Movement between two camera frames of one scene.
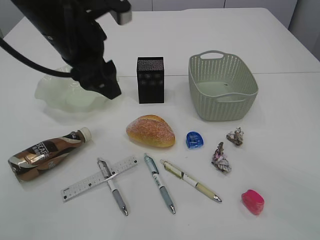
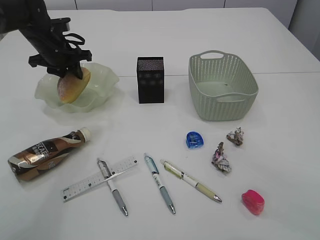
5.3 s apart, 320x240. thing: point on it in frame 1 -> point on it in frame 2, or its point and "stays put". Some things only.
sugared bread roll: (152, 130) -> (70, 87)
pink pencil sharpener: (253, 201) stays put
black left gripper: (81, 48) -> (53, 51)
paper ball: (236, 137) stays put
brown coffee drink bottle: (29, 162) stays put
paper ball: (220, 159) stays put
